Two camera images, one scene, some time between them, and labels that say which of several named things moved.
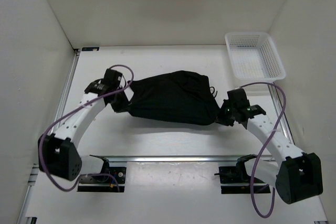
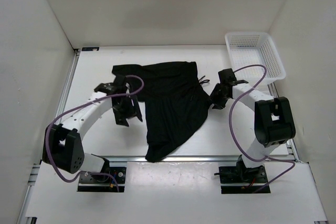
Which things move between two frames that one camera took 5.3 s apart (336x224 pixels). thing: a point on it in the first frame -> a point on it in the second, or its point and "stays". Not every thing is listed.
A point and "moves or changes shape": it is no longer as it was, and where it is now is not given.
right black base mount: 238,174 stays
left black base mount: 119,172 stays
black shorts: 179,97 moves or changes shape
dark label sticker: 90,49 stays
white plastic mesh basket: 253,56 stays
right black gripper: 221,118 -> 218,104
